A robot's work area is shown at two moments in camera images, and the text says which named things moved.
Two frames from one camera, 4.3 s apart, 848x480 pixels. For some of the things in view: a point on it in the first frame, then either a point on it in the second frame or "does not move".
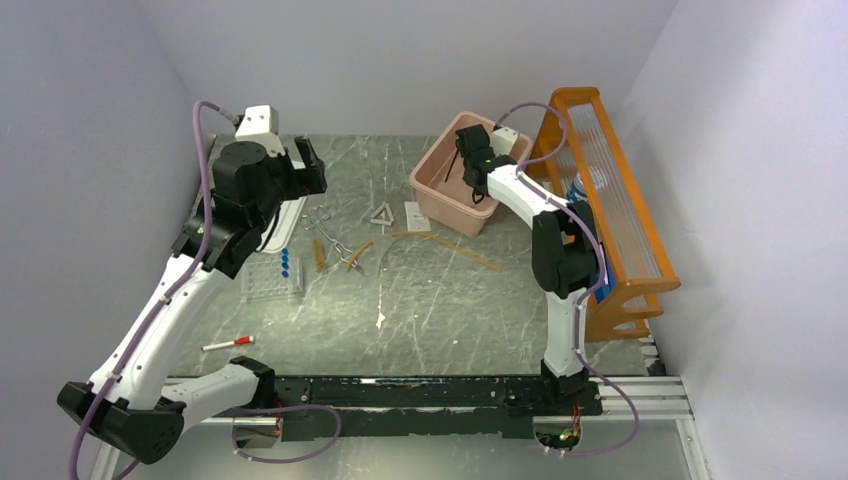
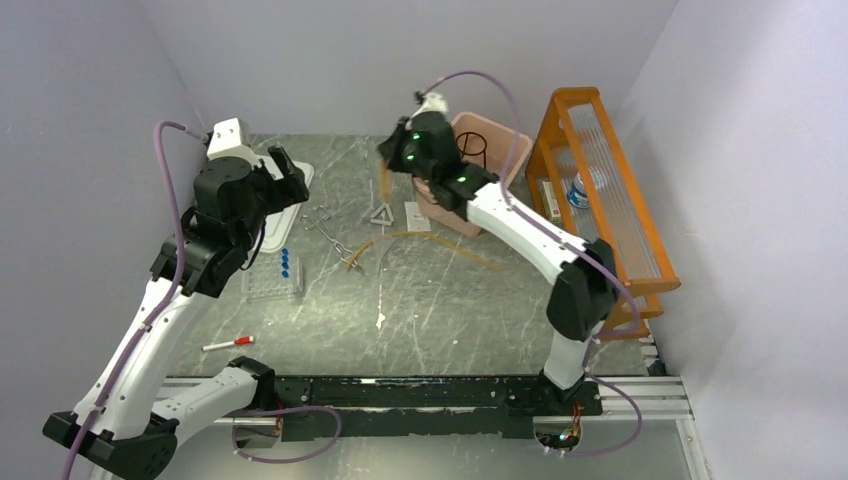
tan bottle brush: (320, 255) -> (385, 181)
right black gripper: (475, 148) -> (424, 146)
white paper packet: (416, 221) does not move
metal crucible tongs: (318, 220) does not move
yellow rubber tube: (424, 234) does not move
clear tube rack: (262, 278) does not move
